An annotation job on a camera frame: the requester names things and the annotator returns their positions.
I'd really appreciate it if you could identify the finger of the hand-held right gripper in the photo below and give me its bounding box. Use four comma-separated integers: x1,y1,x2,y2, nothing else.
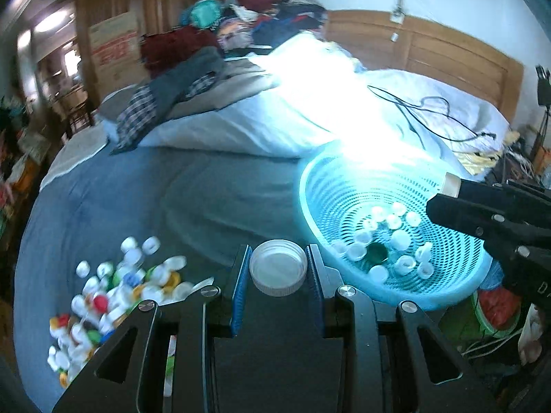
425,193,551,250
456,178,551,209

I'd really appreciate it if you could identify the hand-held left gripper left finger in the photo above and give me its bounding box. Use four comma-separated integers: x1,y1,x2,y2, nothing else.
52,244,254,413

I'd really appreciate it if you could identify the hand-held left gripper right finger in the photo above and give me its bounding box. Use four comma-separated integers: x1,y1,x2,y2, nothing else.
305,243,505,413

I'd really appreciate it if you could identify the beige bottle cap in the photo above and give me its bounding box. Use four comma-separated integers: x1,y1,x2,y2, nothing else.
438,172,462,199

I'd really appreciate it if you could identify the wide white ribbed cap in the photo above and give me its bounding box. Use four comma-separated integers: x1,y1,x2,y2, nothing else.
249,240,309,297

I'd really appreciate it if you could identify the heap of sorted white caps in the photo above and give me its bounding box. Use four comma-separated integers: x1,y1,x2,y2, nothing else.
331,201,436,285

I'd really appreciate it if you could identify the dark green bottle cap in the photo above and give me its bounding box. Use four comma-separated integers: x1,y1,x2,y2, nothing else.
365,242,391,266

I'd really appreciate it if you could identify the blue perforated plastic basket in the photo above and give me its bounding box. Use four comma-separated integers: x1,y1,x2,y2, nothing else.
298,140,494,313

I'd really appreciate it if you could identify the pile of mixed-colour bottle caps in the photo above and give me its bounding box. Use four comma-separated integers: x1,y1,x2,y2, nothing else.
46,236,204,389

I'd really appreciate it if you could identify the yellow cloth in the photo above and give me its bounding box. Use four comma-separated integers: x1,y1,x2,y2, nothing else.
455,130,522,178

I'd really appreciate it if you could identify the red and green round object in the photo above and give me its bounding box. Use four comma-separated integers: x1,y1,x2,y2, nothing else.
472,287,523,338

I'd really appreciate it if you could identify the white plastic bag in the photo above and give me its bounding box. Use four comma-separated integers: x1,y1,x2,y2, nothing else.
518,305,544,366

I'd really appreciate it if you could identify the black tripod stand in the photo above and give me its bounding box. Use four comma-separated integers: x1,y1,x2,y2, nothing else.
534,64,551,161

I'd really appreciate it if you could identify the blue-grey bed blanket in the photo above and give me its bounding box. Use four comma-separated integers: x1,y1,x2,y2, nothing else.
13,135,431,413

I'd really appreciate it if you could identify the wooden headboard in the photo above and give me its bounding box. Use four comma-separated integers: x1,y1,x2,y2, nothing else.
323,9,524,122

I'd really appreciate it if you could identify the white duvet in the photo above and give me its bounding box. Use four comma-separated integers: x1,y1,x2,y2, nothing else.
140,32,512,161

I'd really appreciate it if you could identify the beige sheet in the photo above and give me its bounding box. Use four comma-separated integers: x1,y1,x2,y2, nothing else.
170,58,281,118

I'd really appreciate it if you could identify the plaid shirt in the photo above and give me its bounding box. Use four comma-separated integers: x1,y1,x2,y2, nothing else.
110,71,221,156

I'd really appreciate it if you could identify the white lace cloth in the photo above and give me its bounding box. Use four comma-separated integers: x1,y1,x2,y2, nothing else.
40,125,109,191

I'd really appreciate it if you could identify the grey garment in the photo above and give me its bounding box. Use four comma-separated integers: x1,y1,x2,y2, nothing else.
148,46,227,109

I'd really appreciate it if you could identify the wooden chair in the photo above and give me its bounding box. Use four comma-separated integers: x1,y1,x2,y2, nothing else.
51,85,94,139

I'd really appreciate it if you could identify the dark red garment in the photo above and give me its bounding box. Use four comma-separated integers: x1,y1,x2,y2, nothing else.
140,25,221,75

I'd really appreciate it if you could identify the cardboard box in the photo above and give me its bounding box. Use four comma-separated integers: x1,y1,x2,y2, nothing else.
88,12,144,96

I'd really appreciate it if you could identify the black cable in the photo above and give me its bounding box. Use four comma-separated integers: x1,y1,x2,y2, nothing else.
367,84,499,144

